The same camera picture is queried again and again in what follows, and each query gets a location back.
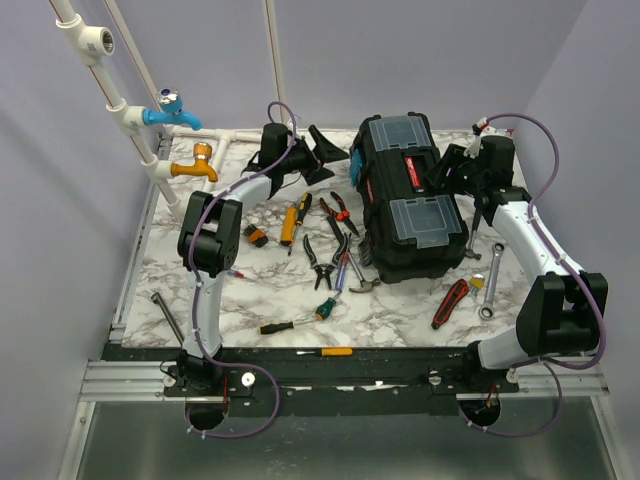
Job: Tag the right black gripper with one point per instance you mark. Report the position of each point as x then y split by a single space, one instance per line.
450 160

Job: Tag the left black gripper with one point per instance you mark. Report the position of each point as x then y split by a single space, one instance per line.
322 152

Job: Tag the black plastic toolbox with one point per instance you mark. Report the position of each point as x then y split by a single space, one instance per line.
412 228

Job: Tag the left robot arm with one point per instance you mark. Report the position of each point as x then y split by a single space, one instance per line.
209 238

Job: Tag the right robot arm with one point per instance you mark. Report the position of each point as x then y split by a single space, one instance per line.
563 312

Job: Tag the red black pliers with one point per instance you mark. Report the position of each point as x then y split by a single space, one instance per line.
342 214

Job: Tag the yellow black electric screwdriver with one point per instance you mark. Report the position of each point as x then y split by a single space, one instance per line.
294 218

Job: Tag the small black claw hammer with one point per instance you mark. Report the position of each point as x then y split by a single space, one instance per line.
469 250

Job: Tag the red black utility knife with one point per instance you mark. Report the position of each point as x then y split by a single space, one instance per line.
452 298

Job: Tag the black long nose pliers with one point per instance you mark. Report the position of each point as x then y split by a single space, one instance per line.
324 270

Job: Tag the orange water tap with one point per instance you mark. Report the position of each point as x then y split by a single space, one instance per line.
202 153

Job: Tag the silver claw hammer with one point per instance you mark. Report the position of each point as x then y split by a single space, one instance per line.
365 285

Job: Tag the silver ratchet wrench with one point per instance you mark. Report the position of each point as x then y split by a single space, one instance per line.
486 311

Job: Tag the green stubby screwdriver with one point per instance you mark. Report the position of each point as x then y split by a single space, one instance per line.
324 310

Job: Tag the blue water tap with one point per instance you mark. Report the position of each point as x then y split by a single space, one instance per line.
171 111

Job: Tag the blue handle screwdriver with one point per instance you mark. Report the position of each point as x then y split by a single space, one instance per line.
341 274

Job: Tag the orange handle screwdriver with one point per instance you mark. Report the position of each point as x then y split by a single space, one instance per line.
328 352

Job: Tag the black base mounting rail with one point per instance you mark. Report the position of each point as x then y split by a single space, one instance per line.
256 382

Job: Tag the white PVC pipe frame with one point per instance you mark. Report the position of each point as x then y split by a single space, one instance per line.
93 44

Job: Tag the aluminium extrusion rail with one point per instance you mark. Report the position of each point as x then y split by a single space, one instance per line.
106 381

